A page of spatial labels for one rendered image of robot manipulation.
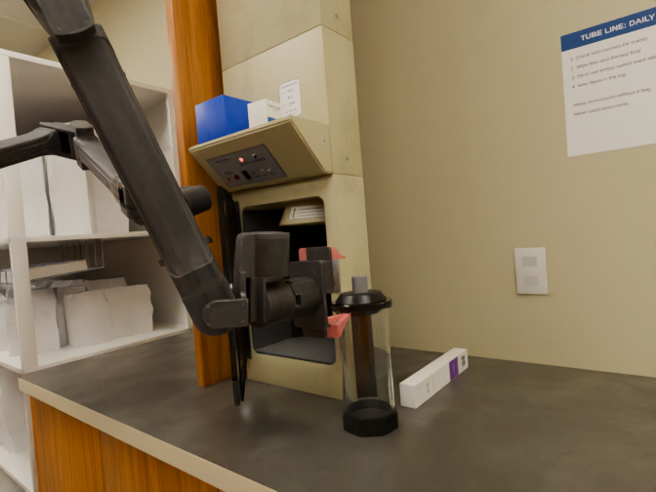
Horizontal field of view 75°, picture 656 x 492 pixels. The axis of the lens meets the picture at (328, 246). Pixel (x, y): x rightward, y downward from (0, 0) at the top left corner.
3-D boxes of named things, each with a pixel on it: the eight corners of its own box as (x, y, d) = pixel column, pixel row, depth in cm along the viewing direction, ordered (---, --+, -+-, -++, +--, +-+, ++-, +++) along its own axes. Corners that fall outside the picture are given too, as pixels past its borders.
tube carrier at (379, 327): (367, 401, 85) (359, 294, 84) (412, 415, 77) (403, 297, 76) (327, 420, 77) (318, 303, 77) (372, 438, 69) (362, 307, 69)
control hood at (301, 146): (230, 192, 107) (227, 152, 106) (333, 173, 86) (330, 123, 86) (190, 191, 98) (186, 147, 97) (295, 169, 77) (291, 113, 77)
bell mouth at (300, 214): (310, 225, 116) (309, 205, 116) (366, 220, 105) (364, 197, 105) (263, 227, 102) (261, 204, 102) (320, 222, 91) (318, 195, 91)
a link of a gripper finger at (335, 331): (361, 285, 71) (326, 294, 63) (365, 328, 71) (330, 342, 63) (329, 285, 75) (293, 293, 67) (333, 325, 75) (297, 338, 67)
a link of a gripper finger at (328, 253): (358, 243, 70) (322, 247, 63) (361, 286, 71) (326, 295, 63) (326, 245, 75) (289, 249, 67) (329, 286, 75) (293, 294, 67)
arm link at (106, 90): (35, 13, 50) (7, -35, 40) (85, 0, 52) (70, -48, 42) (197, 326, 60) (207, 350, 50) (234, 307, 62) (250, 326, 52)
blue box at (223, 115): (232, 150, 104) (229, 112, 104) (261, 142, 98) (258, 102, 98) (197, 145, 96) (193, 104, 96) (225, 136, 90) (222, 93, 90)
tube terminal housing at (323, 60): (310, 352, 127) (290, 93, 125) (408, 367, 107) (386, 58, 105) (246, 379, 108) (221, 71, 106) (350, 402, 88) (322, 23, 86)
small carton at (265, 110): (265, 137, 93) (263, 108, 93) (283, 132, 90) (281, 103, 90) (249, 133, 89) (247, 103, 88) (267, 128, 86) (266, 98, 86)
